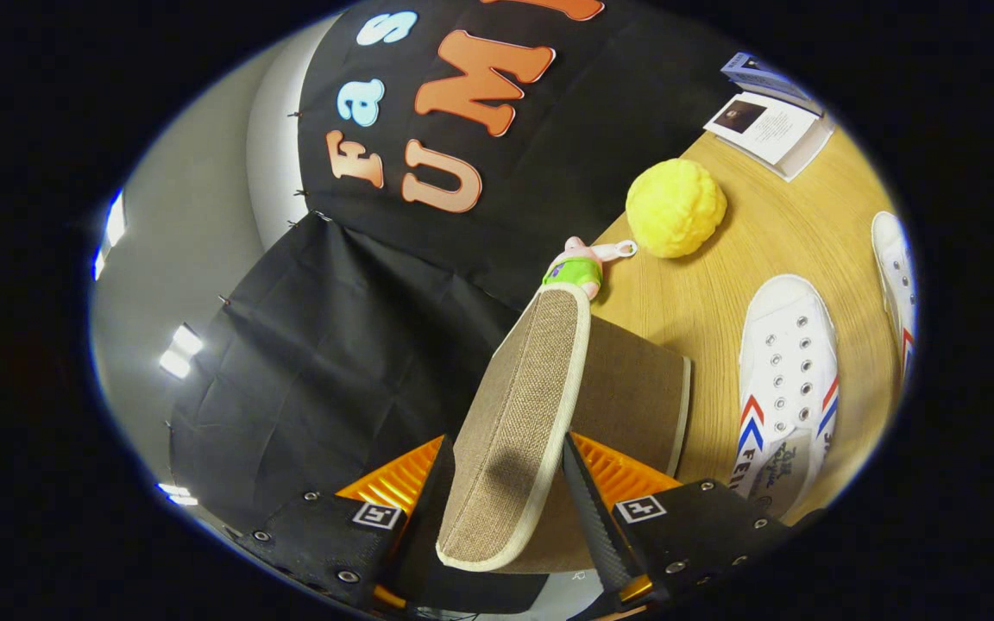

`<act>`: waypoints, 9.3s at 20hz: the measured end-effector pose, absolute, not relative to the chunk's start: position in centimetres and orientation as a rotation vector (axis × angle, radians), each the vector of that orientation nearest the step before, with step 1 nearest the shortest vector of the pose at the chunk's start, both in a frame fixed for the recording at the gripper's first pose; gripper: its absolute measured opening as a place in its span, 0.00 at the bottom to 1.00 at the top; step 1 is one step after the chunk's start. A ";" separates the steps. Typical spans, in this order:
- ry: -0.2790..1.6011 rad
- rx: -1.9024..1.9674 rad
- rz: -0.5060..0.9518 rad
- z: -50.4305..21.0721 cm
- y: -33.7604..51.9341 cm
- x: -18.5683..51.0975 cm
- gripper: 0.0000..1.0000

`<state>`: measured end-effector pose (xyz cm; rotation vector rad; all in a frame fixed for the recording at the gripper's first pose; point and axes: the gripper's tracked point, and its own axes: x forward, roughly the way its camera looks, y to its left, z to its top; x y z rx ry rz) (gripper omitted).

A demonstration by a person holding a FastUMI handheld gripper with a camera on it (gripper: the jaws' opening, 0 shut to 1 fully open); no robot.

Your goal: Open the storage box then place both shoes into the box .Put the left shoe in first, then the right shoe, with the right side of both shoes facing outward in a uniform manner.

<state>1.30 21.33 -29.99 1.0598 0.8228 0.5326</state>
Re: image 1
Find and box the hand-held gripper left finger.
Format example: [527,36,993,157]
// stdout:
[230,434,459,618]

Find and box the blue cover book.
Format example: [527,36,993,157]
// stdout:
[720,52,826,117]

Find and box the white canvas shoe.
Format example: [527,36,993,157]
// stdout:
[871,211,919,389]
[732,274,840,521]

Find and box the brown fabric storage box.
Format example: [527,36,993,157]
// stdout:
[435,283,693,577]

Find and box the white cover book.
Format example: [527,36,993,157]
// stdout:
[702,91,836,182]

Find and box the green and pink plush toy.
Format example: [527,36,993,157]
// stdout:
[542,235,639,301]

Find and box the yellow plush bun toy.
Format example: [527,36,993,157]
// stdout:
[625,158,729,260]

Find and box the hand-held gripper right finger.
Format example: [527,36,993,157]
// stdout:
[562,431,826,618]

